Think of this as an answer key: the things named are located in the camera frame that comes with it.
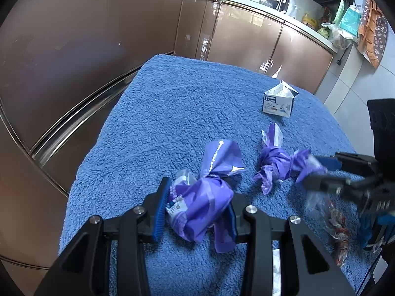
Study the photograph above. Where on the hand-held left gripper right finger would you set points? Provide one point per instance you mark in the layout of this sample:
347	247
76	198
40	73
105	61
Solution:
233	225

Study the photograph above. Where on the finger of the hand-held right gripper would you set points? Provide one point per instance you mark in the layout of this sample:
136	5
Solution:
328	162
327	185

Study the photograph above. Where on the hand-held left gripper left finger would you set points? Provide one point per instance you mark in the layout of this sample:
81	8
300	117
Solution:
162	212

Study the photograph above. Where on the purple plastic wrapper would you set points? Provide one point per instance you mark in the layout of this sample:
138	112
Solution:
203	203
274	163

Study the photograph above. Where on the clear wrapper with red print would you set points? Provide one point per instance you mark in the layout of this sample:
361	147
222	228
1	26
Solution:
334	225

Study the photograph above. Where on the white tissue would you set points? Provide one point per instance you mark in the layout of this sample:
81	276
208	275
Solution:
276	271

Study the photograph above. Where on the white milk carton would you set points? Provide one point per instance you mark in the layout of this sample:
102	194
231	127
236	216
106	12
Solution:
279	103

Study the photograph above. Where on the person's right hand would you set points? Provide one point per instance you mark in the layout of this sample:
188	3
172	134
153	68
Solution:
368	229

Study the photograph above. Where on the blue terry towel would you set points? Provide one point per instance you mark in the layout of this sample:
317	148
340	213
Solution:
172	123

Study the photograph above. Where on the brown orange floral apron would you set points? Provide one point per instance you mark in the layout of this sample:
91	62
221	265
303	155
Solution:
373	34

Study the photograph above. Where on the white plastic bag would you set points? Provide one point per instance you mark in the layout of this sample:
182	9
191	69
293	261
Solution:
338	35

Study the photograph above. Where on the teal plastic bag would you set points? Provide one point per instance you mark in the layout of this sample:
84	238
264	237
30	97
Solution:
350	21

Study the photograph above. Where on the green plastic bag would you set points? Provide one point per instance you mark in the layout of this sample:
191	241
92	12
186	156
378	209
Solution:
339	14

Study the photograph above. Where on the yellow bottle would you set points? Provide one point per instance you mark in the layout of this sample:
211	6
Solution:
309	21

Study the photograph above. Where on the white spray bottle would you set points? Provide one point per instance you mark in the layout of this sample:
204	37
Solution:
294	11

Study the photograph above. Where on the white kitchen countertop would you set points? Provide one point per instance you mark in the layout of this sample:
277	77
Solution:
277	14

